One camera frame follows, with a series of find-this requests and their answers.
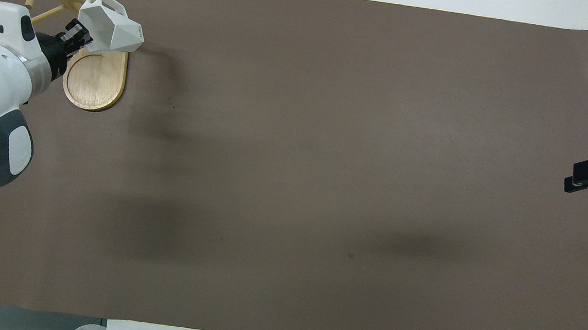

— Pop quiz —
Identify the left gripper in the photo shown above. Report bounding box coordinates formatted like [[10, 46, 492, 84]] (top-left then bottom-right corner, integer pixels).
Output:
[[31, 14, 96, 85]]

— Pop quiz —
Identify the white faceted cup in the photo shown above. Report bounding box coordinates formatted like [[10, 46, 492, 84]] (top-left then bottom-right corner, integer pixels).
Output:
[[74, 0, 150, 58]]

